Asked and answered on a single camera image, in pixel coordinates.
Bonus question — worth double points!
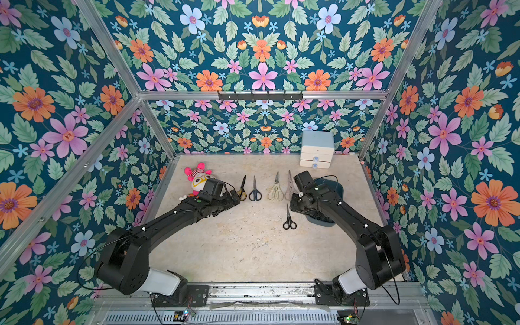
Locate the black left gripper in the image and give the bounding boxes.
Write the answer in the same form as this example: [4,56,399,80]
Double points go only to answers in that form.
[209,188,242,216]

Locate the pink scissors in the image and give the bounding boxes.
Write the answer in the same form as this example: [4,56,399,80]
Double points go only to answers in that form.
[284,171,295,200]

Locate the small black scissors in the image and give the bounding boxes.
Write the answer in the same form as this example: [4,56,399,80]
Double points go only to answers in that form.
[282,205,297,230]

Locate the black yellow scissors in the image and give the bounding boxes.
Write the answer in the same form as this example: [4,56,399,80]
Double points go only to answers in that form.
[238,176,248,202]

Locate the cream yellow scissors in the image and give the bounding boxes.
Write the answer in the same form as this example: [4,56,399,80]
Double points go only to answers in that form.
[268,172,284,201]

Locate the dark blue scissors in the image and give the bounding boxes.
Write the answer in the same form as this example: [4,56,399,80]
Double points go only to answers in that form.
[248,176,263,202]

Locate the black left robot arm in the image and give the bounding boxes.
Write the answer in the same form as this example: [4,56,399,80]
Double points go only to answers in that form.
[95,190,241,296]

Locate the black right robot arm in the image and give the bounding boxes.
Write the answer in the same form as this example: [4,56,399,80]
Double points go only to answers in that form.
[289,185,406,295]

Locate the teal plastic storage box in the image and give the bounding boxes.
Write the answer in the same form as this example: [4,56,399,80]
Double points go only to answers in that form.
[304,175,344,228]

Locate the white pink plush toy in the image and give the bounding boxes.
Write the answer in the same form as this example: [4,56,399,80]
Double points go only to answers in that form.
[184,162,213,196]

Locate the small white drawer cabinet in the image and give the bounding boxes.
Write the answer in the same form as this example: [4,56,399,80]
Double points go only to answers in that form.
[300,131,334,169]

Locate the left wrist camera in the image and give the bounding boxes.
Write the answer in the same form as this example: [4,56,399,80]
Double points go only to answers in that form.
[199,178,225,203]

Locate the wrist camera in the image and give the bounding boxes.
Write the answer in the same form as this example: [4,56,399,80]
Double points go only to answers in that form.
[199,178,225,203]
[293,171,314,193]

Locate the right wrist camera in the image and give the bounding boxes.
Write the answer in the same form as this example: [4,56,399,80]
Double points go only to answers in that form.
[293,171,314,193]

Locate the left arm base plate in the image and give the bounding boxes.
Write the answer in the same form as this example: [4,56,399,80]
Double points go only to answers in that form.
[152,284,209,308]

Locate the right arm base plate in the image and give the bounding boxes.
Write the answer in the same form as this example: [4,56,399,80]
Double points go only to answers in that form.
[314,279,371,307]

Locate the black hook rail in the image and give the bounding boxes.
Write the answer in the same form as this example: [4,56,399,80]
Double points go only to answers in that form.
[217,91,304,102]

